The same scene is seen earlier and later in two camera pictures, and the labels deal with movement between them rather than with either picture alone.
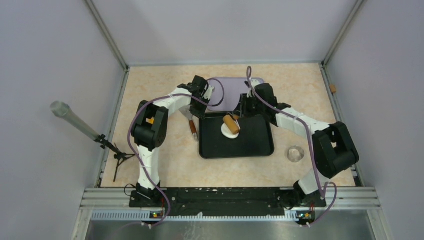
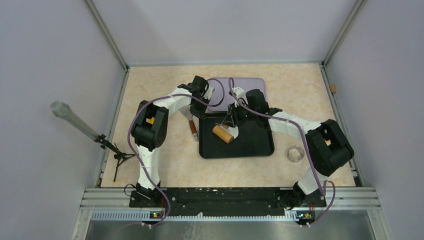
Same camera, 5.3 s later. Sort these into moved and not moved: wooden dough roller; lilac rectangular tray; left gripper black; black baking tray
Moved: wooden dough roller
Not moved: black baking tray; left gripper black; lilac rectangular tray
